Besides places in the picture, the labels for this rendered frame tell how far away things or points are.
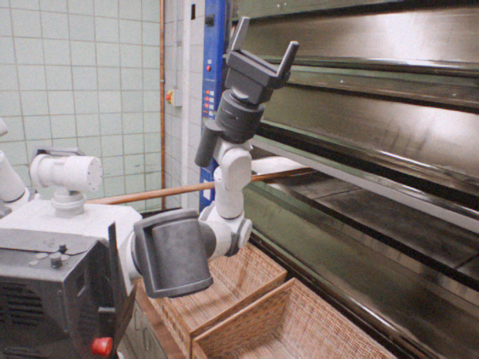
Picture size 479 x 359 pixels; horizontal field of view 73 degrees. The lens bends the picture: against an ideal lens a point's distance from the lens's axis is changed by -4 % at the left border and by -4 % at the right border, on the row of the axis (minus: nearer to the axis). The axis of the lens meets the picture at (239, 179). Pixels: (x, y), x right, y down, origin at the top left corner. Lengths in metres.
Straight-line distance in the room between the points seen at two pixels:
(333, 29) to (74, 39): 1.66
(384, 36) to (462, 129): 0.35
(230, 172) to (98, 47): 1.87
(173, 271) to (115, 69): 1.99
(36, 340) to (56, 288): 0.12
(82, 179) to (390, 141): 0.83
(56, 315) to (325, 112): 1.02
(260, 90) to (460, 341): 0.88
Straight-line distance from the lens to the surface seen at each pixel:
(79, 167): 0.65
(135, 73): 2.51
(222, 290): 1.81
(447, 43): 1.03
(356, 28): 1.22
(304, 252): 1.42
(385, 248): 1.17
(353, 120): 1.18
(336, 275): 1.33
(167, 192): 1.34
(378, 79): 1.13
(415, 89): 1.06
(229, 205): 0.83
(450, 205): 0.87
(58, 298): 0.55
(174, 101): 2.24
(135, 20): 2.53
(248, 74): 0.63
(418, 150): 1.04
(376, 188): 0.96
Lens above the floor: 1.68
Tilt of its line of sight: 19 degrees down
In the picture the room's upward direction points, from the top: 4 degrees clockwise
